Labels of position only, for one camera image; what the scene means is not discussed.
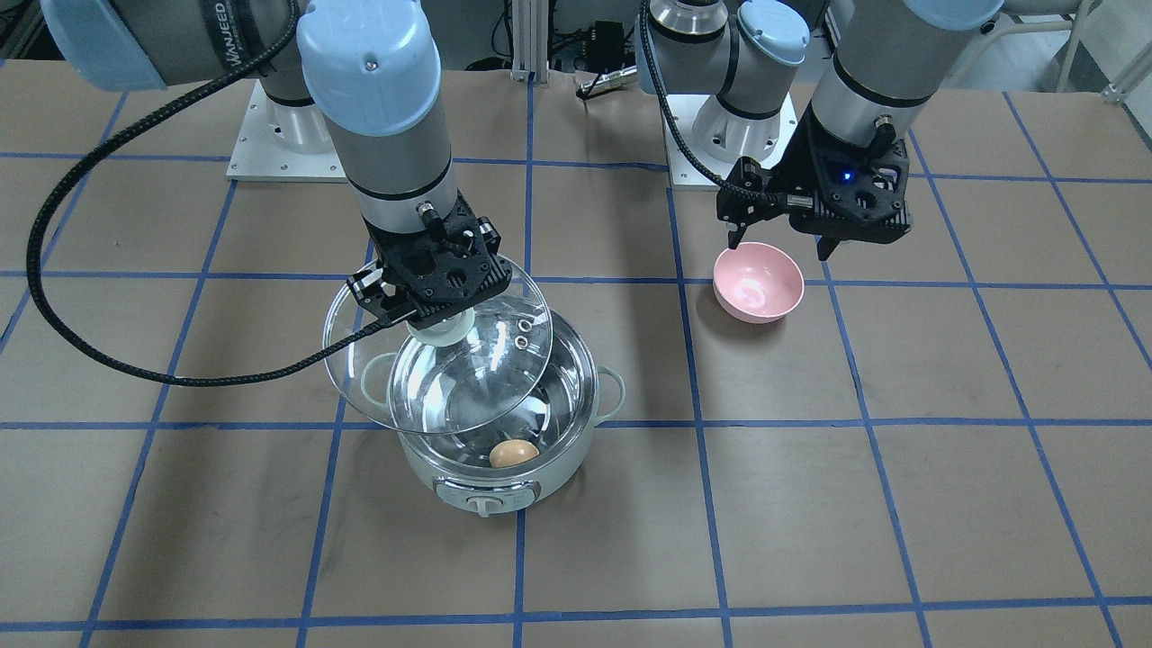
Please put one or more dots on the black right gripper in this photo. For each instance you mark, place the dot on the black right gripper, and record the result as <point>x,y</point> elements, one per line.
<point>364,286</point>

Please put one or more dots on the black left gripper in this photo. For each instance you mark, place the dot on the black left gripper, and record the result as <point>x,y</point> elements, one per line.
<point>817,155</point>

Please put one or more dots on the glass pot lid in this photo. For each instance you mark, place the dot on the glass pot lid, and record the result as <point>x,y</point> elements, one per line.
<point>456,376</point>

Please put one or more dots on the brown egg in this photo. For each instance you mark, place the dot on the brown egg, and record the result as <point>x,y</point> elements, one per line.
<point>512,452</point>

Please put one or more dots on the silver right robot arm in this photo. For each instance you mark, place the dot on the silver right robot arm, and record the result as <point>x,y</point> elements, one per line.
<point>368,70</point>

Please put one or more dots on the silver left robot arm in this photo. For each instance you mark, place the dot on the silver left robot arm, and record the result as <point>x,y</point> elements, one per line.
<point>722,77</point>

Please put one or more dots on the pink bowl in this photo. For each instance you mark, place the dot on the pink bowl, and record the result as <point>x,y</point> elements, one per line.
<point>757,283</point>

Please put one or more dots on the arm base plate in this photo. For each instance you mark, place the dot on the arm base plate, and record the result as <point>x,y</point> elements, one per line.
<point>278,143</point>
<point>718,138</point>

